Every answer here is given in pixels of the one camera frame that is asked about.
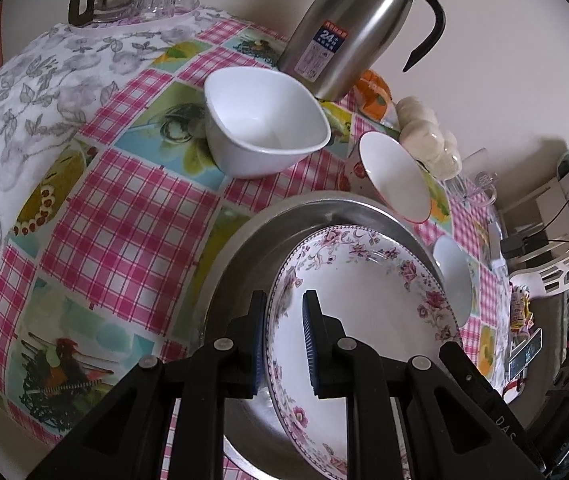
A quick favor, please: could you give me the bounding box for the light blue bowl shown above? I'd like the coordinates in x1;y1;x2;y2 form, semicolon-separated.
431;234;475;329

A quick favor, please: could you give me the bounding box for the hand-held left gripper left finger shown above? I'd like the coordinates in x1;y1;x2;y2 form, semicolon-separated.
27;289;269;480

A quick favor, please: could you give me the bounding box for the black charger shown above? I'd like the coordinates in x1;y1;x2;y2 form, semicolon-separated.
501;234;548;261

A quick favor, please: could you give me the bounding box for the clear glass mug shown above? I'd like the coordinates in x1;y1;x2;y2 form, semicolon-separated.
447;147;498;206

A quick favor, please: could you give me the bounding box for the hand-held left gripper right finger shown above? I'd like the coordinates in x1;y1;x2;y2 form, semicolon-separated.
301;288;506;480

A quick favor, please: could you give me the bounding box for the stainless steel thermos jug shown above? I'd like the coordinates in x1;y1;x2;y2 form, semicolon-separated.
276;0;447;103

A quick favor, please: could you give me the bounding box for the pink checked tablecloth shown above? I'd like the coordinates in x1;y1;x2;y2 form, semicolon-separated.
3;18;516;480

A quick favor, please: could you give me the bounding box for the smartphone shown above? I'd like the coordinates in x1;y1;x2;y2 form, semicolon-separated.
508;327;546;379

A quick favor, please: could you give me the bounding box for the grey floral cloth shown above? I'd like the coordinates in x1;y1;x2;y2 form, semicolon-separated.
0;7;236;342

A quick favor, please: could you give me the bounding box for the colourful candy packet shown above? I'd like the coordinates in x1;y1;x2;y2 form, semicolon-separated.
511;284;533;341

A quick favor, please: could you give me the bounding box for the white openwork plastic rack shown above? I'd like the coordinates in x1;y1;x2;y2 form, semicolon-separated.
508;237;569;306

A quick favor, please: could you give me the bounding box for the white square bowl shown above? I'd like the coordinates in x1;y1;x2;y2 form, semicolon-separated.
203;66;332;180

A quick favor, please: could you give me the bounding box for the large steel basin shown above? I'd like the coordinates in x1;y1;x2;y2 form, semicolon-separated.
199;191;451;480

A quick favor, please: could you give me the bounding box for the white card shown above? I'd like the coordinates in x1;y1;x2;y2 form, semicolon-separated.
487;219;506;261

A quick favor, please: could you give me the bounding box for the round floral rim plate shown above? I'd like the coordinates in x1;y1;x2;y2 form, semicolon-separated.
264;225;463;480

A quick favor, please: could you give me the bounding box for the white floral tray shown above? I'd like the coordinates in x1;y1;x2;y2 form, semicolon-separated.
71;7;203;31

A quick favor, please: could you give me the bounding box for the strawberry print bowl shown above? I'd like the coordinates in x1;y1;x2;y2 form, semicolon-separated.
348;131;432;225

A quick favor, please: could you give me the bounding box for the orange snack packet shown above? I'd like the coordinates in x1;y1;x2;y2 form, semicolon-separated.
354;68;395;120

